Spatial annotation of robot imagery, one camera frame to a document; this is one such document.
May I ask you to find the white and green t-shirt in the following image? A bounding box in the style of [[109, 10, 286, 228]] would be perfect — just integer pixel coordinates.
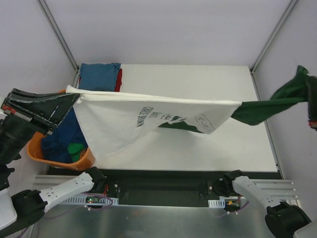
[[74, 64, 308, 172]]

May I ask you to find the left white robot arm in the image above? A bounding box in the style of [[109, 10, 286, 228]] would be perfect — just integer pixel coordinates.
[[0, 88, 105, 238]]

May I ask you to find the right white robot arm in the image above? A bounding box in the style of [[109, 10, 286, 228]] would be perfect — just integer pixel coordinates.
[[212, 74, 317, 238]]

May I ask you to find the orange plastic basket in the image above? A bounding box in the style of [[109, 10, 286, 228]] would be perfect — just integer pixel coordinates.
[[27, 89, 96, 172]]

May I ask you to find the dark blue t-shirt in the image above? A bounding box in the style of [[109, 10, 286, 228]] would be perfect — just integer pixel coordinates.
[[41, 109, 88, 164]]

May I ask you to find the bright green t-shirt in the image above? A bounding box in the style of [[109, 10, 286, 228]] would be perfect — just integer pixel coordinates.
[[67, 143, 86, 163]]

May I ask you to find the folded light blue t-shirt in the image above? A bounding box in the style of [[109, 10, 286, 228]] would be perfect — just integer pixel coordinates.
[[78, 63, 121, 92]]

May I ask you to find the folded red t-shirt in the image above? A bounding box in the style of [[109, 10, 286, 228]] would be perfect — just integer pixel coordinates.
[[114, 69, 123, 92]]

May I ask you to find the right aluminium frame post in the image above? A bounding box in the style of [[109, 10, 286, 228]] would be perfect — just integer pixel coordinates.
[[250, 0, 299, 75]]

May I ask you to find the aluminium frame post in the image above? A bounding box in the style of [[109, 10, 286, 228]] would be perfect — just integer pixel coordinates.
[[250, 0, 299, 75], [37, 0, 79, 72]]

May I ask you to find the left aluminium frame post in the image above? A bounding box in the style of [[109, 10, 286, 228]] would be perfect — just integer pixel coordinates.
[[37, 0, 79, 72]]

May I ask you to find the left white cable duct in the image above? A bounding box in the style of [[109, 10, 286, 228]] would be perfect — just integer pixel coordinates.
[[61, 194, 119, 206]]

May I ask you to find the white cable duct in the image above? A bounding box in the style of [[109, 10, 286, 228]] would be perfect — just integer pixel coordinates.
[[61, 194, 119, 206], [208, 199, 225, 209]]

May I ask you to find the aluminium front rail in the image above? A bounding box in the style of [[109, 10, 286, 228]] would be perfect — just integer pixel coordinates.
[[32, 175, 301, 206]]

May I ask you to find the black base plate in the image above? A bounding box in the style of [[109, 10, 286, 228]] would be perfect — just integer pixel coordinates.
[[48, 166, 283, 208]]

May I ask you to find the right white cable duct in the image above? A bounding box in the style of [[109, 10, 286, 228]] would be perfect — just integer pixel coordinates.
[[208, 199, 225, 209]]

